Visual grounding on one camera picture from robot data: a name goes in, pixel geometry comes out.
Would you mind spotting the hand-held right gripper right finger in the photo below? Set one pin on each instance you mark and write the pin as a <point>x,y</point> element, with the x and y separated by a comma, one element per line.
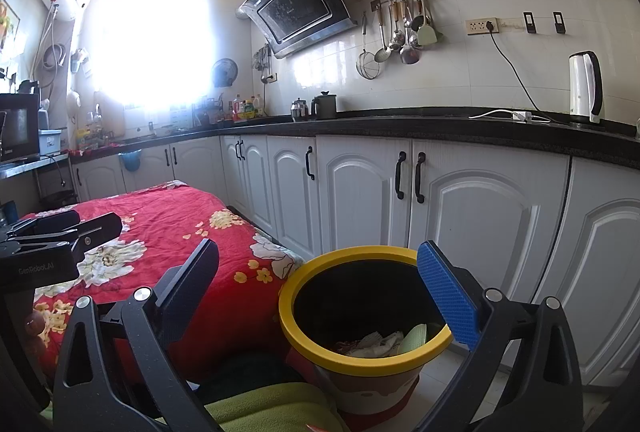
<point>445,292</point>

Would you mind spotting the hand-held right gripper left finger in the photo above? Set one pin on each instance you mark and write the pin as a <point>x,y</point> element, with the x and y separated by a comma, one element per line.
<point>192,277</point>

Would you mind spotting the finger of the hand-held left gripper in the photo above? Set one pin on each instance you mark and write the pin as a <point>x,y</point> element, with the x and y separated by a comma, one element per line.
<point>100,229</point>
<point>50,222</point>

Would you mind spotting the pale green cloth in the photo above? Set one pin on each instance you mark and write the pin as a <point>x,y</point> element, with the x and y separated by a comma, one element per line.
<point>414,339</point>

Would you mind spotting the yellow rimmed trash bin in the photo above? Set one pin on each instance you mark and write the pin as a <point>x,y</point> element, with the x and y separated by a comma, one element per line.
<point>287,307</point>

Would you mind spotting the person's left hand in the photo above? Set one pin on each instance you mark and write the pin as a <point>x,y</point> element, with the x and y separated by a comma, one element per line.
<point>36,332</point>

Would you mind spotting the red floral blanket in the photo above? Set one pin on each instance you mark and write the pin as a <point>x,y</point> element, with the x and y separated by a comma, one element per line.
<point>200,232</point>

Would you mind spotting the steel shelf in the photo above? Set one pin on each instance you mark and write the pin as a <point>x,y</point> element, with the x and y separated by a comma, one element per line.
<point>30,166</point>

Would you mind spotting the blue hanging scoop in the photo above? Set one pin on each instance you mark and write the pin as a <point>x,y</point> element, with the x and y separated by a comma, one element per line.
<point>131,162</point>

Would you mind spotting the grey-blue plastic box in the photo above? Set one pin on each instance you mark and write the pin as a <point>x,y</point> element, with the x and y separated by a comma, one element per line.
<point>50,142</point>

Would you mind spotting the black microwave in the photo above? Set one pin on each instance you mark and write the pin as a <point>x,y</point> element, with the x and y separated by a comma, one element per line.
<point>17,127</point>

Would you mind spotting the white lower cabinets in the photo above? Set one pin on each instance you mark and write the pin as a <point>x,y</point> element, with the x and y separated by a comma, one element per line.
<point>360,192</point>

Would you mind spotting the yellow-green cloth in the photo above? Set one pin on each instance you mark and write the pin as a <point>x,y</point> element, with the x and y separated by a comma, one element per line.
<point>270,412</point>

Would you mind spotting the black kitchen countertop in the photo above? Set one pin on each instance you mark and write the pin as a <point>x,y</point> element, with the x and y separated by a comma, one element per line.
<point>400,125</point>

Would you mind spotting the group of condiment bottles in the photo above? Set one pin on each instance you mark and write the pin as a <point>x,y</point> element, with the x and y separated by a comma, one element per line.
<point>247,108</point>

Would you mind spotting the steel teapot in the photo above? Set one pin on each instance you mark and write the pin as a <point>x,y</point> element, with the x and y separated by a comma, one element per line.
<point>299,111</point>

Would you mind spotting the bright window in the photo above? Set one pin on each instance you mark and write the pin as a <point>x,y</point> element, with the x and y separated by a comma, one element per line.
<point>150,37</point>

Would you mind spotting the black pot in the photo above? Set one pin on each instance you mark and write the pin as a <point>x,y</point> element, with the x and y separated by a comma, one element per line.
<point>325,107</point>

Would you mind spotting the hanging kitchen tools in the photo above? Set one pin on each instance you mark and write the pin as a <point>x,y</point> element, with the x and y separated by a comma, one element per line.
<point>262,62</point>

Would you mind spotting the large steel ladle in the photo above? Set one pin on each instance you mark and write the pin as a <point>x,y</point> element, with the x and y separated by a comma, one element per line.
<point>410,56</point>

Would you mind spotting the small steel ladle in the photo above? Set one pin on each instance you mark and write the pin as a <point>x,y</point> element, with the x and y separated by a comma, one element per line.
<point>382,56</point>

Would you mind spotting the white electric kettle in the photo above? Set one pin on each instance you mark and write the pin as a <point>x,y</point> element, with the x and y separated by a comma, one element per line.
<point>582,87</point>

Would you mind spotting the pale spatula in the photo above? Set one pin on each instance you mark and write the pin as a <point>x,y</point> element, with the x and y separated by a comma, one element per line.
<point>427,35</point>

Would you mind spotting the dark wall fan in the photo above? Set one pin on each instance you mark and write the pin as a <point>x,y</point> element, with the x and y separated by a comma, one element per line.
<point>224,72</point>

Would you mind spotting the wall poster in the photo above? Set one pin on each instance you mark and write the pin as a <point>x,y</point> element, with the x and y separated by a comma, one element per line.
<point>7,25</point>

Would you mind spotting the beige wall socket strip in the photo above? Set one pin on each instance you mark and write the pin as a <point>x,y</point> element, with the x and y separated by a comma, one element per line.
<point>481,26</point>

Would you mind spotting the black wall hook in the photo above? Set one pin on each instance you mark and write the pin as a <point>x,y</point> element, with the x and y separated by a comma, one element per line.
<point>558,22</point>
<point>529,22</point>

